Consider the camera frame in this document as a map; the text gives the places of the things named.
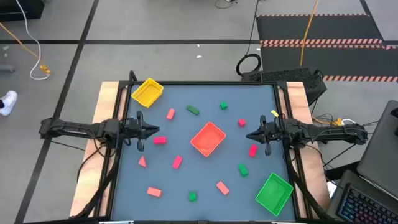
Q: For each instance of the black diagonal frame brace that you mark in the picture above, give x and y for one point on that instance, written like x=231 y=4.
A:
x=99 y=189
x=303 y=189

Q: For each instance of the black backlit keyboard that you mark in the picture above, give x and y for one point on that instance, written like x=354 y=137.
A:
x=367 y=208

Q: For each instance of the black metal table frame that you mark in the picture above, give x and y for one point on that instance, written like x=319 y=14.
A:
x=202 y=83

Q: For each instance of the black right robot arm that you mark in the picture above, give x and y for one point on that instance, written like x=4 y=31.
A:
x=326 y=132

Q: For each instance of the grey chair base leg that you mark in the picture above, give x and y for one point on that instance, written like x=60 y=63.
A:
x=7 y=68

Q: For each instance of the black cabinet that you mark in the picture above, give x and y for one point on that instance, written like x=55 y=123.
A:
x=18 y=9

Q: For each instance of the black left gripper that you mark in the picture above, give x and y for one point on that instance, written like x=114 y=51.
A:
x=133 y=129

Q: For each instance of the green rectangular wooden block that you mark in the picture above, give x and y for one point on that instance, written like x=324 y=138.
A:
x=243 y=170

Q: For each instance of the salmon rectangular wooden block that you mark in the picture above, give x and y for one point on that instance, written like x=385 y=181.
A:
x=154 y=191
x=170 y=114
x=222 y=188

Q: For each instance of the person's shoe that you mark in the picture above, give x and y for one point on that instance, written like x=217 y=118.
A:
x=8 y=102

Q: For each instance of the yellow plastic basket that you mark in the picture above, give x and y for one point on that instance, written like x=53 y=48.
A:
x=147 y=93

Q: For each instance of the orange plastic basket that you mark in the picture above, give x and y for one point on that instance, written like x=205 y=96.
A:
x=207 y=139

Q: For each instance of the red wooden cube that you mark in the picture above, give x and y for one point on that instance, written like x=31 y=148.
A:
x=242 y=122

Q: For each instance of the dark green rectangular block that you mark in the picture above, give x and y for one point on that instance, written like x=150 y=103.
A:
x=193 y=109

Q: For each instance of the salmon triangular wooden block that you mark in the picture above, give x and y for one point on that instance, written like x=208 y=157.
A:
x=142 y=162

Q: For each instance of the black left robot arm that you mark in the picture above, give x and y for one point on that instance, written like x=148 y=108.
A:
x=77 y=127

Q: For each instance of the green wooden cube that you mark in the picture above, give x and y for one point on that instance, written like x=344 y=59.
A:
x=192 y=196
x=223 y=105

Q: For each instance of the black hazard-striped floor mat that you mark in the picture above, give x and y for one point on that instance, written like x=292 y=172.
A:
x=311 y=28
x=326 y=60

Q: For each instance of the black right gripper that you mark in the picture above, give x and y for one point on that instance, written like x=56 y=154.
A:
x=273 y=132

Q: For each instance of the green plastic basket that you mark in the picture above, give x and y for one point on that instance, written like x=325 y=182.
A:
x=273 y=194

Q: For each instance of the light wooden side board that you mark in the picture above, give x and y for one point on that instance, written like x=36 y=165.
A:
x=104 y=99
x=298 y=99

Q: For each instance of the red rectangular wooden block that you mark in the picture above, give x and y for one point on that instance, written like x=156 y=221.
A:
x=177 y=162
x=160 y=140
x=253 y=150

